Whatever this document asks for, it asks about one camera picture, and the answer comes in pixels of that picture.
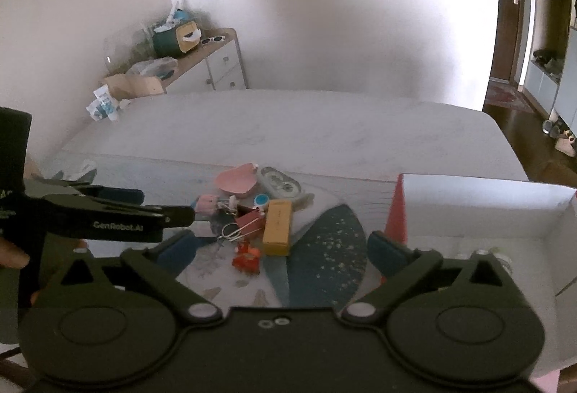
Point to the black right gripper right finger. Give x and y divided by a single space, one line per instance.
404 269

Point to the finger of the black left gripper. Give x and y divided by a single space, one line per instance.
110 214
36 188

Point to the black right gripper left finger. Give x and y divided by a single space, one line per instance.
153 272

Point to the pink small eraser block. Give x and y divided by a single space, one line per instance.
206 205

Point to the pink heart-shaped dish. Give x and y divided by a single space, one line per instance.
238 181

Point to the orange red small toy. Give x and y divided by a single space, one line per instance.
247 258

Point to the small blue white figurine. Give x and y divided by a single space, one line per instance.
261 202

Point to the yellow rectangular box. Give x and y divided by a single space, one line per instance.
276 236

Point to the white red cardboard box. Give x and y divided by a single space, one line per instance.
533 225

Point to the person's left hand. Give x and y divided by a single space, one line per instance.
12 256

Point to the round teal patterned mat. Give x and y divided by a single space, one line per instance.
325 267

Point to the white blue tube package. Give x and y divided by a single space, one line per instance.
104 106

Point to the grey white correction tape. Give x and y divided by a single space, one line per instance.
279 185

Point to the brown cardboard box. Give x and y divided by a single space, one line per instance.
128 87

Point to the clear plastic bag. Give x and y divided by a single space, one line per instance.
162 68

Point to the white drawer cabinet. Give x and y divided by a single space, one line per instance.
215 67

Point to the green yellow tissue box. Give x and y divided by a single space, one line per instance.
178 41

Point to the white sunglasses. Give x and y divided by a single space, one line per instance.
212 39

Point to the red door mat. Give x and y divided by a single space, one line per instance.
505 95

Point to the grey shoe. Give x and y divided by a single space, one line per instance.
552 128

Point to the pink shoe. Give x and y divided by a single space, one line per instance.
566 145

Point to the dark brown door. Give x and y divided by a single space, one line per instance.
507 43

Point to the light blue wall cabinet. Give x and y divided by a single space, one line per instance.
551 75

